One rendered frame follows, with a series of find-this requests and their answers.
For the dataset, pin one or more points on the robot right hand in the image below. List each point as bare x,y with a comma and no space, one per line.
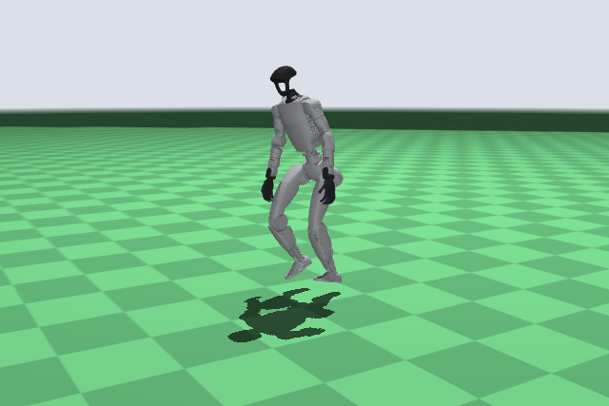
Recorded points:
267,188

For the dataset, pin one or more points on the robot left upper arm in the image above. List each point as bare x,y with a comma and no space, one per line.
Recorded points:
313,108

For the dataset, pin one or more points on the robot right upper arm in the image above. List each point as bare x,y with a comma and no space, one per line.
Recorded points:
279,138

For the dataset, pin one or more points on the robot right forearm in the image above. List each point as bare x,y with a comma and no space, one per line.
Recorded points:
274,159

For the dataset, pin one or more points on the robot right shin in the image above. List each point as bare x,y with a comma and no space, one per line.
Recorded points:
286,239

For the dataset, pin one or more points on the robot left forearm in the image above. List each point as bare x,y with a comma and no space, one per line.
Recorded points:
328,152

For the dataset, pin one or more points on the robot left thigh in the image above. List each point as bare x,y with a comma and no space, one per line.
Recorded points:
317,209

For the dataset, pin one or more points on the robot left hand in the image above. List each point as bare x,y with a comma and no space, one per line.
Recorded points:
328,186

